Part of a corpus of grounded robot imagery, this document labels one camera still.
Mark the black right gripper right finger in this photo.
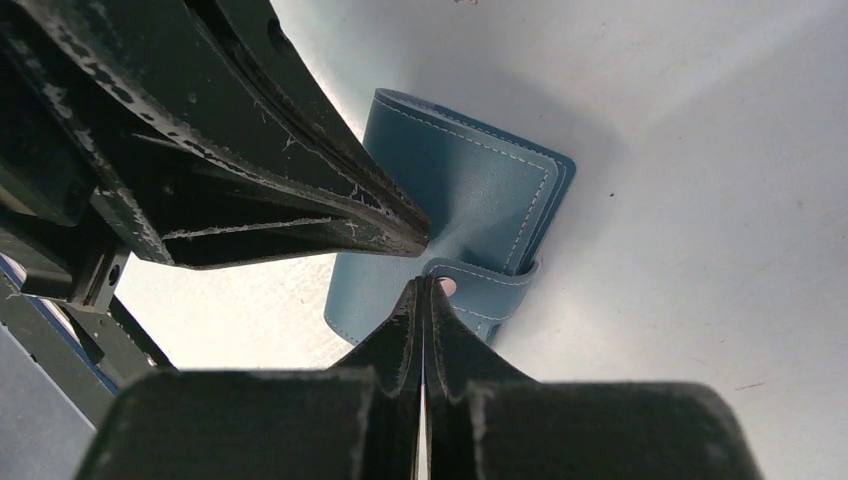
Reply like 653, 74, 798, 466
423, 278, 762, 479

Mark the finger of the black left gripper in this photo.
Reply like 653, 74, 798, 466
186, 1, 429, 229

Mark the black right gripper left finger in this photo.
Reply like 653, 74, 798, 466
77, 278, 424, 479

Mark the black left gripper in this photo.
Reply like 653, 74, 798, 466
1, 1, 429, 313

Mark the blue card holder wallet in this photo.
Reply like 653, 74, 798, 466
324, 88, 576, 344

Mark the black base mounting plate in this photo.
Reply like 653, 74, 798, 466
1, 256, 174, 427

